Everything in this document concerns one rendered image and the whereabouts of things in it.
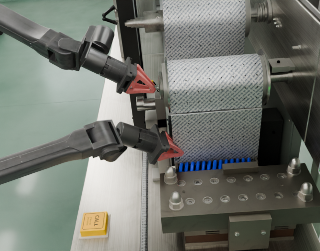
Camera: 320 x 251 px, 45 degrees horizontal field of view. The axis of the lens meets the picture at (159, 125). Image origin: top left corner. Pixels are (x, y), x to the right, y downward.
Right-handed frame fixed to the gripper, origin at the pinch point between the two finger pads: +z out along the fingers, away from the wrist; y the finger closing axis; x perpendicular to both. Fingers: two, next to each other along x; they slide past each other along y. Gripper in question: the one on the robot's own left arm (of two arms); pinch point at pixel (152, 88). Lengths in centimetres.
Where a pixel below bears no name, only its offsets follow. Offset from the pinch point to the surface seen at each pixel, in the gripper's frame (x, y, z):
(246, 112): 9.8, 9.4, 22.0
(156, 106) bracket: -4.2, 0.5, 3.5
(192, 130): -1.8, 8.8, 13.0
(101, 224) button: -35.6, 18.3, 3.1
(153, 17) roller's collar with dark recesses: 11.2, -21.0, -5.2
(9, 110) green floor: -176, -206, -36
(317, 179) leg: -6, -4, 69
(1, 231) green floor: -158, -67, -10
